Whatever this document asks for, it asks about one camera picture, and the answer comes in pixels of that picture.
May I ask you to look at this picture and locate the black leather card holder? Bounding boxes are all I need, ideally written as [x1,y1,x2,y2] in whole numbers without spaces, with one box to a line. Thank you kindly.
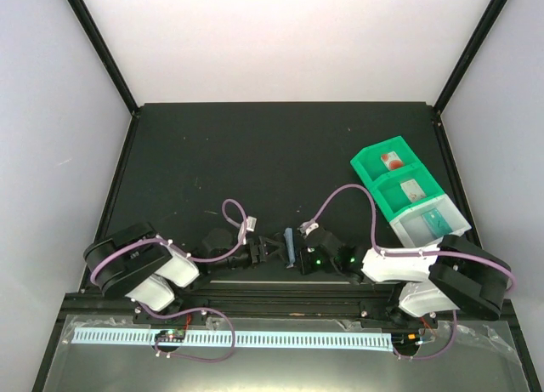
[283,227,296,269]

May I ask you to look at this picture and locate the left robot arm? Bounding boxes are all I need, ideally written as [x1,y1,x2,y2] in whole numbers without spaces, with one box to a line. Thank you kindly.
[83,217,295,323]

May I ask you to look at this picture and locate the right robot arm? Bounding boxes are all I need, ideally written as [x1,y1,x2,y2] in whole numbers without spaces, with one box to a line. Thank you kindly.
[299,223,513,327]

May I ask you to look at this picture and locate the white card red marks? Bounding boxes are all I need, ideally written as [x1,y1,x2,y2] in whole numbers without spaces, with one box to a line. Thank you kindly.
[400,179,427,203]

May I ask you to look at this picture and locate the teal card in clear bin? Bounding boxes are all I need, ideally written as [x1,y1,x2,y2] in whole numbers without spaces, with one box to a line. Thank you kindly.
[422,208,452,237]

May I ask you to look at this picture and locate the green two-compartment bin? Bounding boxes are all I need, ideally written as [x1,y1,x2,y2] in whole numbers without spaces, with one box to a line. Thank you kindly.
[350,136,445,222]

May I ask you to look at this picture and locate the clear plastic bin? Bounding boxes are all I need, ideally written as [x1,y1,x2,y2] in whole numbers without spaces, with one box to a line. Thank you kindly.
[390,194,472,247]

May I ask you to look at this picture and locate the small electronics board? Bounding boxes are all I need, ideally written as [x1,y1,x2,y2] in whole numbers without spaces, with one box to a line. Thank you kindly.
[155,329,185,343]

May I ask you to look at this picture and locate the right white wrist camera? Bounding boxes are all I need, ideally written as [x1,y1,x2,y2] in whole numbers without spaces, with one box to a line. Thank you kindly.
[297,221,319,236]

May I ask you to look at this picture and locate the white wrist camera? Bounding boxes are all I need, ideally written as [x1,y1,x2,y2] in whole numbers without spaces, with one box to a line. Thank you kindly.
[245,216,257,232]
[297,221,319,236]

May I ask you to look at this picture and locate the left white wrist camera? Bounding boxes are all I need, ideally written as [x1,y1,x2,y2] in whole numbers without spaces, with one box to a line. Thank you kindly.
[245,216,257,232]

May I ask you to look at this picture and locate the black aluminium rail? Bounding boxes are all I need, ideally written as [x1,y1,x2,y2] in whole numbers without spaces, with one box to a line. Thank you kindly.
[63,279,515,325]

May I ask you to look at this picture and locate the white slotted cable duct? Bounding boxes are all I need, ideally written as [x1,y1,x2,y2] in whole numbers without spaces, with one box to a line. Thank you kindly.
[71,327,393,352]

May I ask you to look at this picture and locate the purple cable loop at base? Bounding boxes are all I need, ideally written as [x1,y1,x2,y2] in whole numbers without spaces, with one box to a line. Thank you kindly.
[152,309,235,362]

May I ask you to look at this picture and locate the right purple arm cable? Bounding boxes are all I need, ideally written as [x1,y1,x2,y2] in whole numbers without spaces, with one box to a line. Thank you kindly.
[303,183,515,293]

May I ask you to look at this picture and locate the right black frame post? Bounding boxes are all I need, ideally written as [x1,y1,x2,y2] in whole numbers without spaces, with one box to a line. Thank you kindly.
[432,0,518,112]

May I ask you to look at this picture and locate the black frame post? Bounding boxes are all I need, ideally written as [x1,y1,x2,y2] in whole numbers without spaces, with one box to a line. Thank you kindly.
[57,0,140,116]
[432,0,518,112]

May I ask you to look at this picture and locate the left black frame post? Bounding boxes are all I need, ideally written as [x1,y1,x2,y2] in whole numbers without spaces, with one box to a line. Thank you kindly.
[57,0,140,116]

